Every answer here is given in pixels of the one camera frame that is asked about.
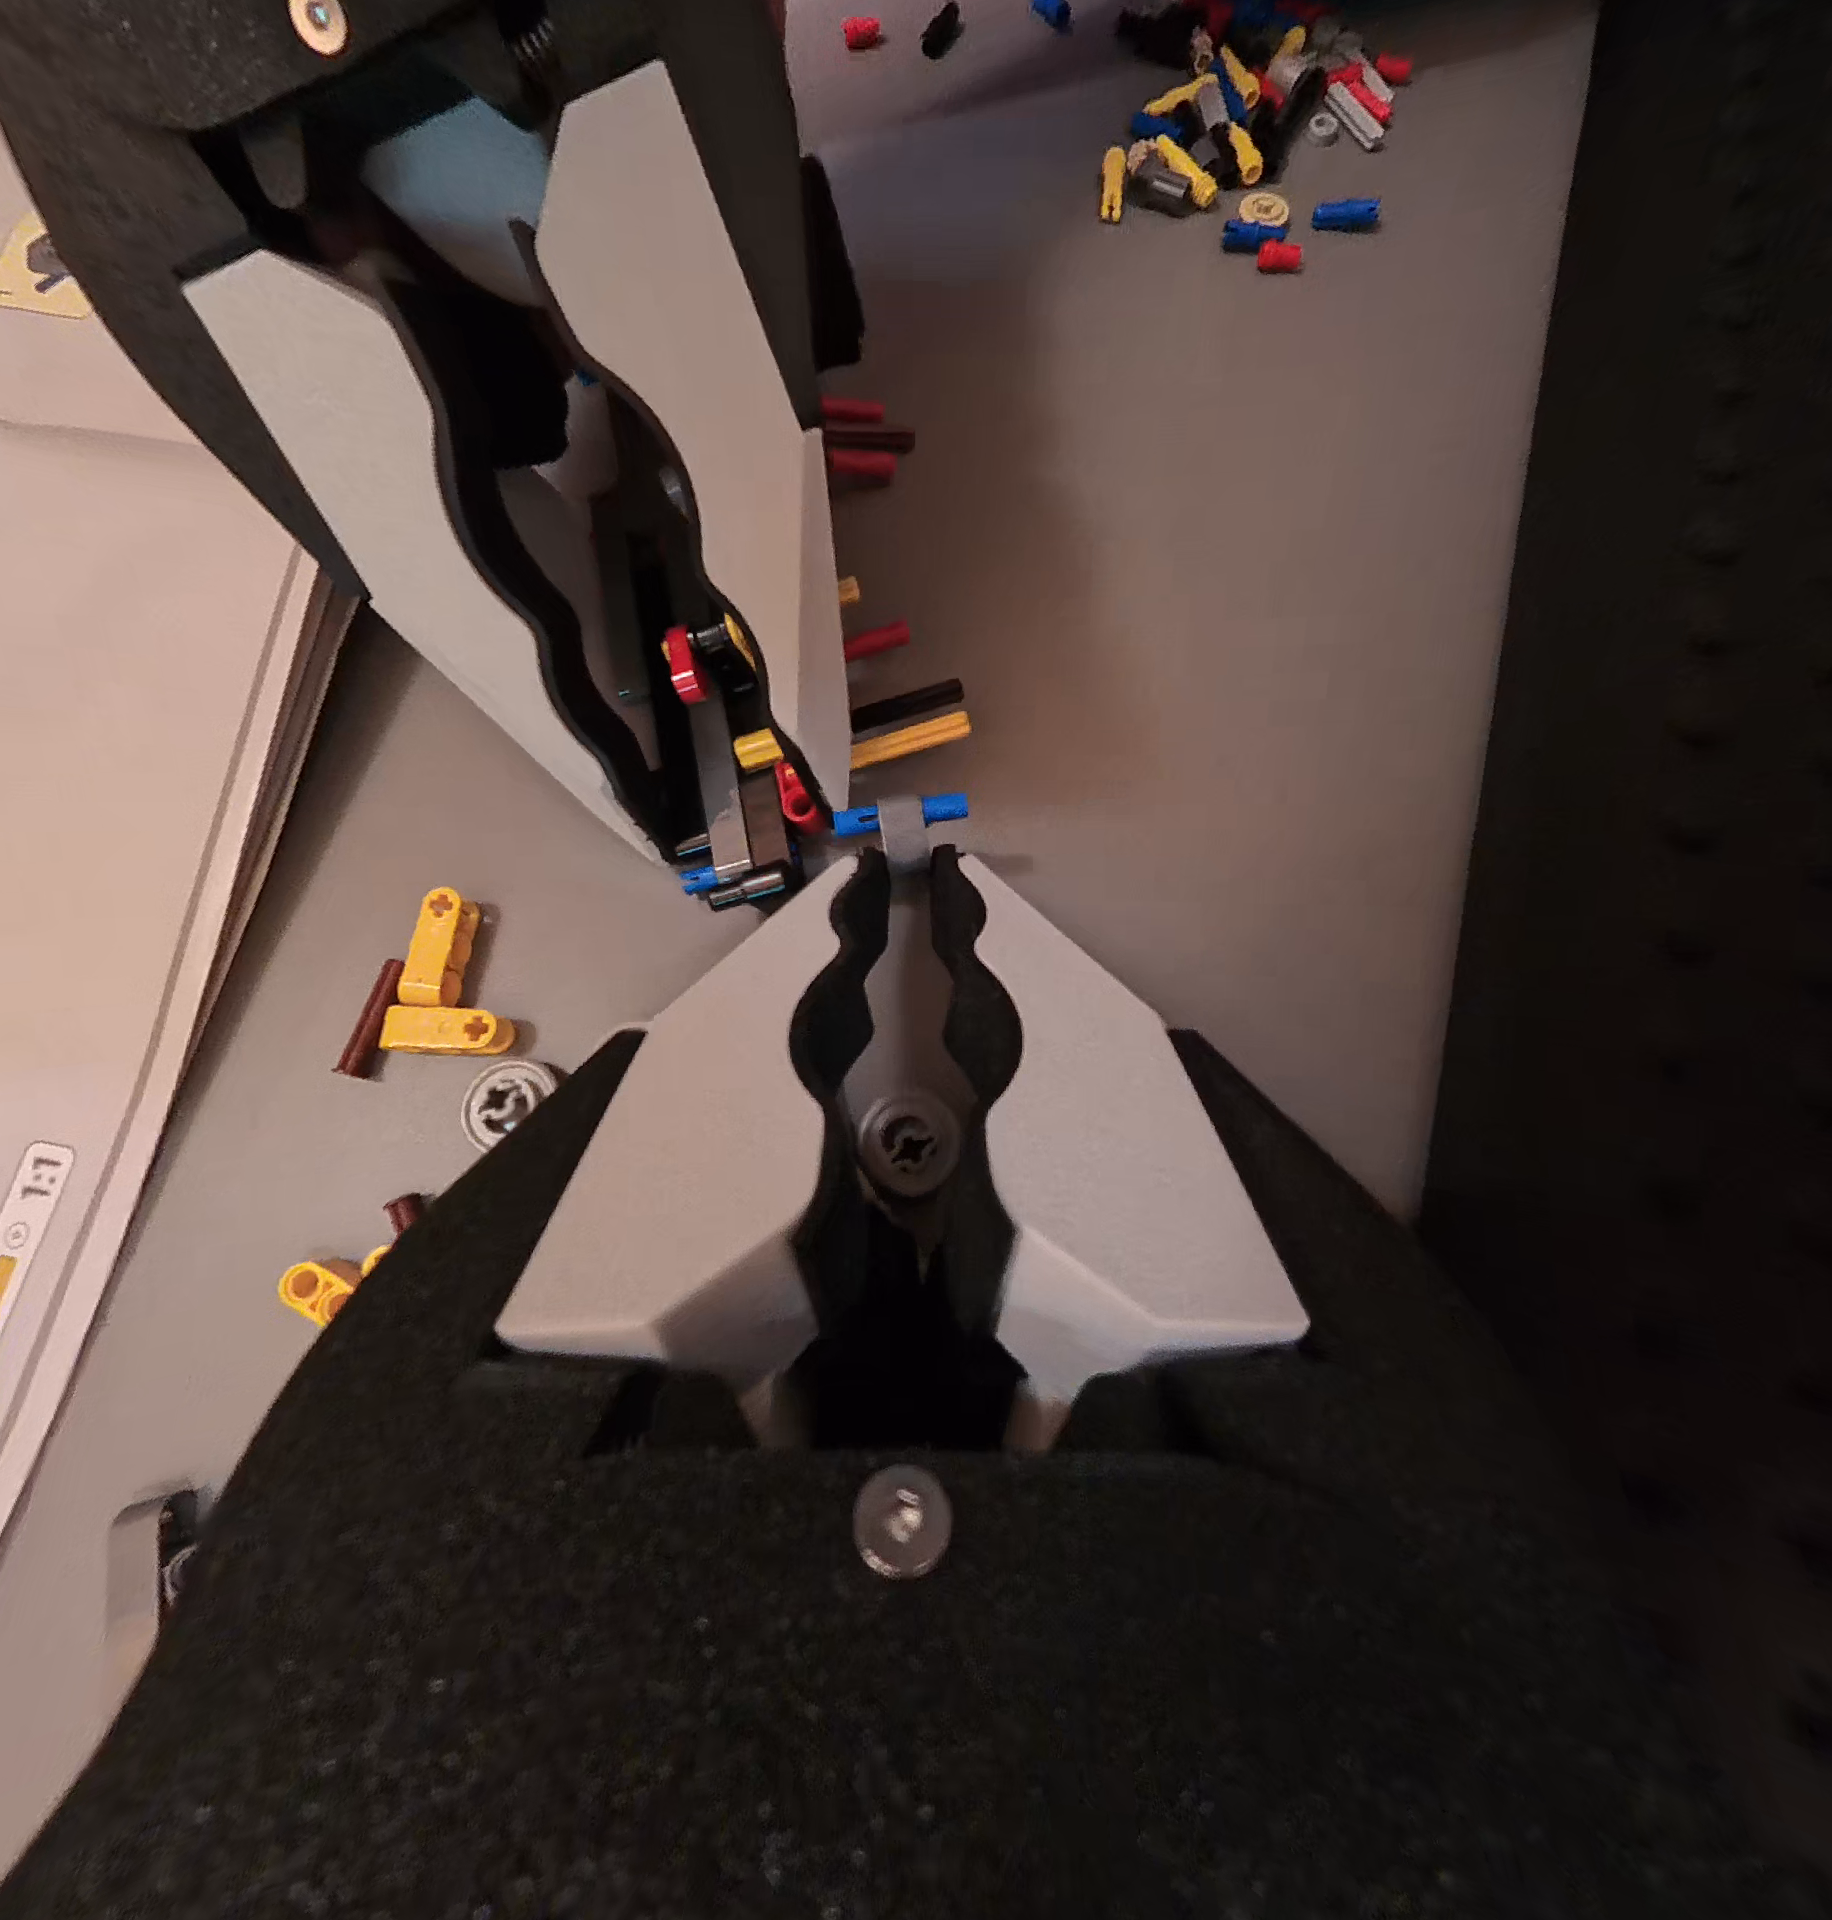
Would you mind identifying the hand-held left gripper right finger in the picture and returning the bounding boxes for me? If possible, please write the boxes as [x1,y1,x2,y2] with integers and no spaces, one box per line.
[928,843,1310,1404]

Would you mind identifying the yellow three-hole lego beam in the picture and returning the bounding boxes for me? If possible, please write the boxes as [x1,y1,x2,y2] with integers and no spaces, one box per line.
[277,1243,393,1332]

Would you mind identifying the pile of small lego pins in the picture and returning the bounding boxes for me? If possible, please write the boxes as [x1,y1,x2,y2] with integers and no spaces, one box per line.
[1099,0,1416,276]

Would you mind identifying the yellow lego axle connector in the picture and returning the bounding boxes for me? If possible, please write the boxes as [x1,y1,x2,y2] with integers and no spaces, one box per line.
[377,1003,515,1056]

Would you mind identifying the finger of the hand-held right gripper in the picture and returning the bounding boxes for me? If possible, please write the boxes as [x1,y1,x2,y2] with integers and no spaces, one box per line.
[176,243,666,867]
[530,57,854,845]

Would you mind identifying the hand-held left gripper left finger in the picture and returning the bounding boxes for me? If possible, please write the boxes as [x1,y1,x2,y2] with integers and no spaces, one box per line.
[494,852,890,1368]

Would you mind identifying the black perforated panel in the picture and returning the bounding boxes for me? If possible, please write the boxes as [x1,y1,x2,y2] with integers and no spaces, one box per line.
[1419,0,1832,1920]

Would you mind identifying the lego instruction booklet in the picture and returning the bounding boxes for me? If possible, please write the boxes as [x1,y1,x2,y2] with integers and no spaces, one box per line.
[0,59,363,1625]

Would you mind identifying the grey lego beam assembly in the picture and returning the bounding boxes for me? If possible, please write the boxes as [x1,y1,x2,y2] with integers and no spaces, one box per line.
[600,394,974,915]

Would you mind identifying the pile of black grey beams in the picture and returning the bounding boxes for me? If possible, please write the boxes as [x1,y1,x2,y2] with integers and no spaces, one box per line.
[107,1485,208,1640]

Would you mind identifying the yellow angled technic beams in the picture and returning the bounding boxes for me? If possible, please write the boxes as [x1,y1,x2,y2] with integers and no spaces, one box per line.
[397,882,483,1005]

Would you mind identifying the grey lego wheel hub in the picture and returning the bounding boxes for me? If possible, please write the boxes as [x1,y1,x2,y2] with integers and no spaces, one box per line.
[854,1089,957,1200]
[461,1060,561,1153]

